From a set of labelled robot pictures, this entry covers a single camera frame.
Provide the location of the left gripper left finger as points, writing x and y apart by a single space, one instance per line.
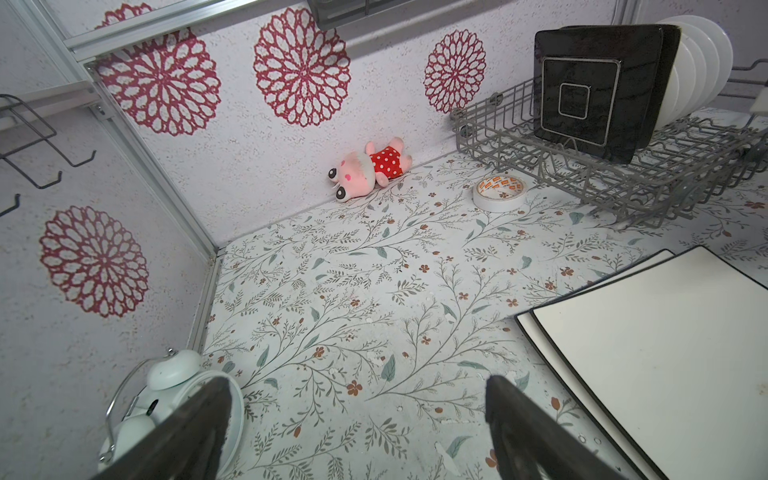
187 445

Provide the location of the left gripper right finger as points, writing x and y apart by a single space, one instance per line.
528 443

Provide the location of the white square plate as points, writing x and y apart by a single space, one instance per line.
729 410
628 355

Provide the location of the white alarm clock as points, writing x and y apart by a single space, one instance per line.
171 380

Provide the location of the tape roll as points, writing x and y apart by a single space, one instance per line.
499 193

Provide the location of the pink plush toy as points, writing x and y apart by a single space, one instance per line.
359 173

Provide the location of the front black square plate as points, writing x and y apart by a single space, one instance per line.
599 89

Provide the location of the black square plate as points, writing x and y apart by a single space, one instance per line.
646 54
599 89

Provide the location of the rear black square plate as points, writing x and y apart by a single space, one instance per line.
646 54

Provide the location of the grey wire dish rack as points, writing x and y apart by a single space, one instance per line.
686 162

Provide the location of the black wire wall rack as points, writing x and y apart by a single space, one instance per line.
33 115

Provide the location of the grey wall shelf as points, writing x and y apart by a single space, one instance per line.
335 13

